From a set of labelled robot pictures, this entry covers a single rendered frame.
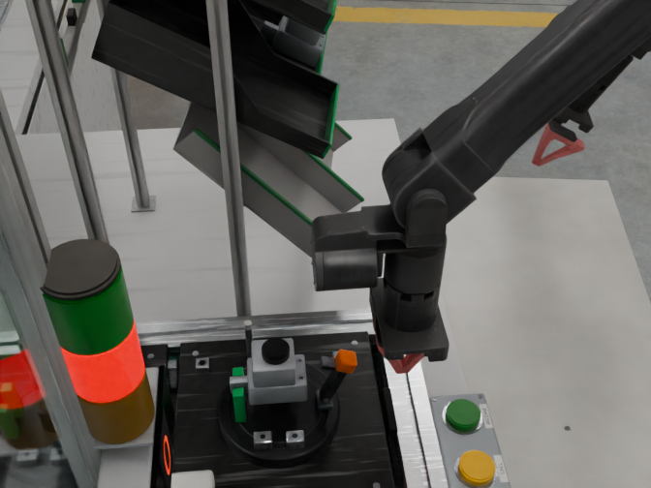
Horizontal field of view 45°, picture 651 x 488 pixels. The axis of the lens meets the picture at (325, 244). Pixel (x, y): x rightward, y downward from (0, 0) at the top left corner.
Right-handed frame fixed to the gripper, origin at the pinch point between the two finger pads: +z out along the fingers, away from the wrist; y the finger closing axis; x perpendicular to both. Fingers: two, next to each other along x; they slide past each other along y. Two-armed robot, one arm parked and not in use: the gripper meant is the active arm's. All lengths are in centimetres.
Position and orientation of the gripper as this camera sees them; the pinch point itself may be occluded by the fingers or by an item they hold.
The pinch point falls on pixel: (402, 366)
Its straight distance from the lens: 89.6
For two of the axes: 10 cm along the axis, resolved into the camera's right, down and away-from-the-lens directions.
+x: 9.9, -0.7, 0.8
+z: 0.0, 7.3, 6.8
